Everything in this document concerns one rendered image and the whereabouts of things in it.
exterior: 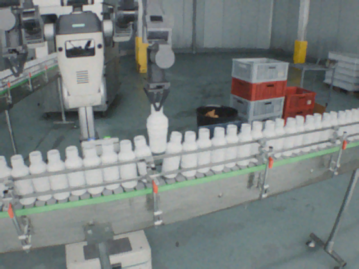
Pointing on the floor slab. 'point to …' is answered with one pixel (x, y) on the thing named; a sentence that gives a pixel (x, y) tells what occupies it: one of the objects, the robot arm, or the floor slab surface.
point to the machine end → (47, 102)
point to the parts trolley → (315, 76)
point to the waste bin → (215, 114)
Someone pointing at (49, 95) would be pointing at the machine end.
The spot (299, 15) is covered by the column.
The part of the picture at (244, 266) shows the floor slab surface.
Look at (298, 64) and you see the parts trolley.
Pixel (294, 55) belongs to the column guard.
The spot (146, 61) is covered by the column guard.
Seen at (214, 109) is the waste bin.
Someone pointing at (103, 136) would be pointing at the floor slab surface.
